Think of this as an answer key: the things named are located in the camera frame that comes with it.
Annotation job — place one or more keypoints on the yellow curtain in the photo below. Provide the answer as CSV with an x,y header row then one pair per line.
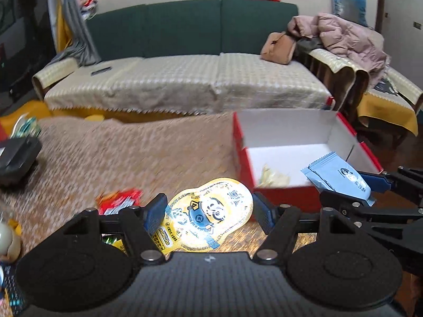
x,y
62,29

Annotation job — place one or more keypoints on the green sofa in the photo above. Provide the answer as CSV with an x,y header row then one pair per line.
x,y
172,26

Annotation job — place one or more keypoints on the red cardboard box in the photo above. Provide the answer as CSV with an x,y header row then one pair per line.
x,y
284,128

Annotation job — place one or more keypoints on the dark teal printed packet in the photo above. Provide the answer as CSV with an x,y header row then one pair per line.
x,y
11,290

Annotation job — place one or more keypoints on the black device with white label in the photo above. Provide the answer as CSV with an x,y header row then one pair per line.
x,y
16,158

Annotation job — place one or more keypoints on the black remote control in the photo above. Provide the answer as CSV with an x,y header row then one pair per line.
x,y
101,71

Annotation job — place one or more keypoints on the wall switch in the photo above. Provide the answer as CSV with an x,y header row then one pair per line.
x,y
417,25

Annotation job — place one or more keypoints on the beige woven table cloth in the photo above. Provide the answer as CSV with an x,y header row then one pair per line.
x,y
132,155

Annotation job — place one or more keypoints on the green tissue packet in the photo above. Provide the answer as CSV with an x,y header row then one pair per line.
x,y
28,127

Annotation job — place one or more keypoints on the red and white plush toy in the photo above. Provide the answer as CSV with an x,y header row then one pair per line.
x,y
88,6

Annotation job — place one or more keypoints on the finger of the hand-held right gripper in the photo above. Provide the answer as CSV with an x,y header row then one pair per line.
x,y
375,182
347,206

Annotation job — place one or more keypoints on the pale round container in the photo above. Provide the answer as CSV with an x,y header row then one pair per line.
x,y
8,237

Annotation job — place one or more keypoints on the green packet with yellow edge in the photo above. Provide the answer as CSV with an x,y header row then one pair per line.
x,y
114,239

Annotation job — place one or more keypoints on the yellow chair cloth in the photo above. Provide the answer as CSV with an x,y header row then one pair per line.
x,y
386,109

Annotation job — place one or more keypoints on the beige checked sofa cover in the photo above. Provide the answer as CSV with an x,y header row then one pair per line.
x,y
185,79

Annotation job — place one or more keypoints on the dark grey garment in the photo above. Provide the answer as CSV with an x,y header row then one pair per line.
x,y
309,44

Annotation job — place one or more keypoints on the black television screen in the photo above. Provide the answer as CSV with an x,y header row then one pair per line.
x,y
19,23

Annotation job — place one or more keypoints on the pale yellow snack packet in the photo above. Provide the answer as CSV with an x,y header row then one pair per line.
x,y
274,175

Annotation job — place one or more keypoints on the yellow cartoon snack packet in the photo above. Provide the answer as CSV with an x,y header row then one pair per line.
x,y
205,211

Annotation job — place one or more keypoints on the blue cushion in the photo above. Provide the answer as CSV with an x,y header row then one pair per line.
x,y
350,3

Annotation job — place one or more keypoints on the red snack packet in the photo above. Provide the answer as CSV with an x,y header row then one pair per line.
x,y
119,199

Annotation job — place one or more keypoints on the light blue snack packet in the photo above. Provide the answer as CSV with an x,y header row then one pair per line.
x,y
333,175

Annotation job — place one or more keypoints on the beige armrest cover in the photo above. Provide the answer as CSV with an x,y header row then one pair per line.
x,y
340,62

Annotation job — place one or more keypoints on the tan shoulder bag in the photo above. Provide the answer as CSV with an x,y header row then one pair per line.
x,y
279,49

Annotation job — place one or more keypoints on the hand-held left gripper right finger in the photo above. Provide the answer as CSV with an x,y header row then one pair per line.
x,y
263,212

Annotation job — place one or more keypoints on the grey curtain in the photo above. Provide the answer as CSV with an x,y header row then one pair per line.
x,y
74,26

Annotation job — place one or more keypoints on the pink padded jacket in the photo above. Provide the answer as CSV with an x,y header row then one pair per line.
x,y
350,39

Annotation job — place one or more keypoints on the yellow plastic stool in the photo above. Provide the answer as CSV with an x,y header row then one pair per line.
x,y
95,117

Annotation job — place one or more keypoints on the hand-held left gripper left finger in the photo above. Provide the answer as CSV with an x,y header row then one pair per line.
x,y
156,210

